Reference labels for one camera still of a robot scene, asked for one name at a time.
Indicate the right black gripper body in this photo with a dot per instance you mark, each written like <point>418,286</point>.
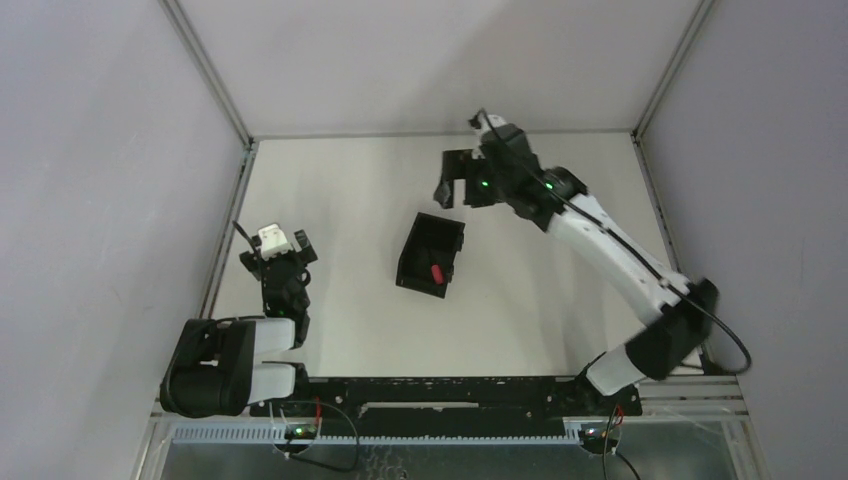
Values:
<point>485,188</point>

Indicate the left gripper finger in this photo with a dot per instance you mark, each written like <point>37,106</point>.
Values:
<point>249,260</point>
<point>306,252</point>

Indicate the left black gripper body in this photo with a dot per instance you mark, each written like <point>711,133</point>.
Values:
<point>279,260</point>

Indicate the red handled screwdriver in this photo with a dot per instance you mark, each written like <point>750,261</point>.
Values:
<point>435,268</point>

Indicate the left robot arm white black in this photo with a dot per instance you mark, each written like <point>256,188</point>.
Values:
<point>217,366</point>

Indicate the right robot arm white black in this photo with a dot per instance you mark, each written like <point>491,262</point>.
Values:
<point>676,312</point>

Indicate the black plastic bin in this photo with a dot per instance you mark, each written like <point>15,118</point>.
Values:
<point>426,262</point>

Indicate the left controller board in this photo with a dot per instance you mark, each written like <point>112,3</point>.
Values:
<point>301,433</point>

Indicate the controller board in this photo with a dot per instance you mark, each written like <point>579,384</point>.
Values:
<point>599,441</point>
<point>301,433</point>

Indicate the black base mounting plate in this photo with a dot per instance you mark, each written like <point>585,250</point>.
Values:
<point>449,407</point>

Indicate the right controller board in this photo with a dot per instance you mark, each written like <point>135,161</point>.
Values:
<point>599,441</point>

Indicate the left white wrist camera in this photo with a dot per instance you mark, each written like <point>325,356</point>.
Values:
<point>272,241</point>

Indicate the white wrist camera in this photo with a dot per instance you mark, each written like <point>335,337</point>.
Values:
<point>483,123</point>
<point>272,241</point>

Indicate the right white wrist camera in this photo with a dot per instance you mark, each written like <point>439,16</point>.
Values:
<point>483,123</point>

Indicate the aluminium frame rail front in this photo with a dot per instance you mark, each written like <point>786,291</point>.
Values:
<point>683,397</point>

